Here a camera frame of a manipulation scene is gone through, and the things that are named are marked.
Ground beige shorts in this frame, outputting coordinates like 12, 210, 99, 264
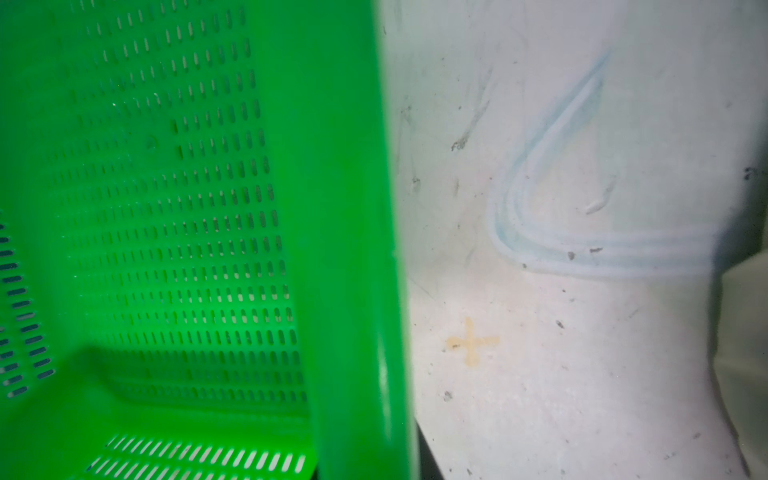
714, 250, 767, 479

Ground green plastic basket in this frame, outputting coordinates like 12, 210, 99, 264
1, 1, 421, 479

